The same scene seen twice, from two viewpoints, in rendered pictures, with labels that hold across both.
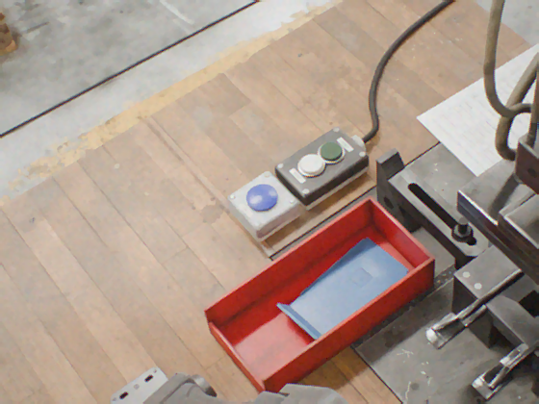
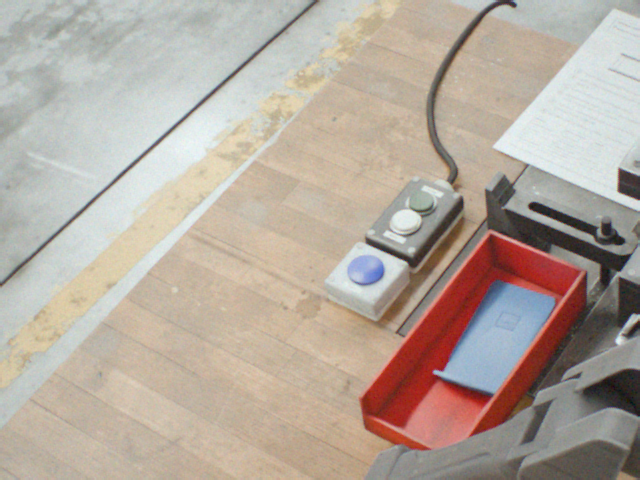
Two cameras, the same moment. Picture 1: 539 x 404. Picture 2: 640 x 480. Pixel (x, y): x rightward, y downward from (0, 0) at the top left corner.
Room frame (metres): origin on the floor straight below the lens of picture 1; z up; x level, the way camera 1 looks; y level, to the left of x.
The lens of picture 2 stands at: (-0.12, 0.32, 2.05)
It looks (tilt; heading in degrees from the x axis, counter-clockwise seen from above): 48 degrees down; 343
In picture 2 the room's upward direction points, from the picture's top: 12 degrees counter-clockwise
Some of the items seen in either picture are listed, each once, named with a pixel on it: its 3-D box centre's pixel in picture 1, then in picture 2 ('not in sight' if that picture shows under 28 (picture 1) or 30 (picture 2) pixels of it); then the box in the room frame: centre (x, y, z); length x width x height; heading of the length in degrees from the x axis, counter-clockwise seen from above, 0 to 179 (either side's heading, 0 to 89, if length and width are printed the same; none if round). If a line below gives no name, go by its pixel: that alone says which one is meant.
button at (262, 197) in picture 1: (262, 199); (366, 272); (0.78, 0.01, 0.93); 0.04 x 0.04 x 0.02
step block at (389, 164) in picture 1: (401, 190); (518, 217); (0.75, -0.17, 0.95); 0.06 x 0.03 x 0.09; 28
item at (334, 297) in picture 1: (344, 288); (496, 335); (0.64, -0.07, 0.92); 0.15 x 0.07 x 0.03; 125
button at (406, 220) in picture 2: (312, 167); (406, 224); (0.82, -0.06, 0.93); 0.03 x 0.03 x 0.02
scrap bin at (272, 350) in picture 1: (320, 295); (477, 349); (0.63, -0.04, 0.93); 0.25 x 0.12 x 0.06; 118
